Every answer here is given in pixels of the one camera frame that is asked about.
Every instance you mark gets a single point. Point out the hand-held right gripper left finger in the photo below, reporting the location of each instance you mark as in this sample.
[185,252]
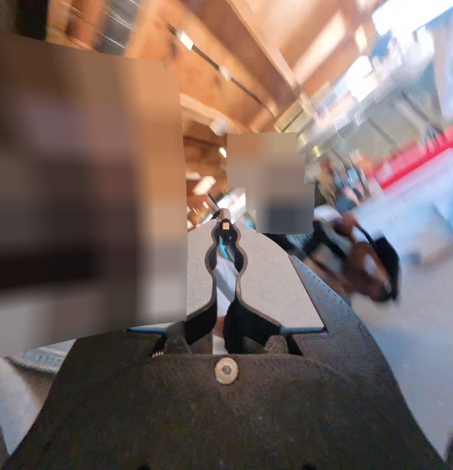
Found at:
[199,279]

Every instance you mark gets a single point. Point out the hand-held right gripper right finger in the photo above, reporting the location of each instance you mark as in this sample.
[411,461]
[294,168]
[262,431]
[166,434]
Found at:
[274,286]

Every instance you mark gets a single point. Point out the person's left hand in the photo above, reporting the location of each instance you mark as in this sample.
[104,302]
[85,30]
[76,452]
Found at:
[366,275]

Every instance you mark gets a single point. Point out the grey sweatshirt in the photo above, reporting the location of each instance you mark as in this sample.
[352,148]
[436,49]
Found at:
[224,286]

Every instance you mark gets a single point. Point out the red banner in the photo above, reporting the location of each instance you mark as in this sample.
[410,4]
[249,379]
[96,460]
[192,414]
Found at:
[413,161]

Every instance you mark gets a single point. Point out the grey zippered fabric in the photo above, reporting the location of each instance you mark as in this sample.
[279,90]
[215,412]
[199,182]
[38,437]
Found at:
[13,385]

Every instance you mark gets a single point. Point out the black ceiling light rail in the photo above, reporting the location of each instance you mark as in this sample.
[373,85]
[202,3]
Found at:
[219,68]

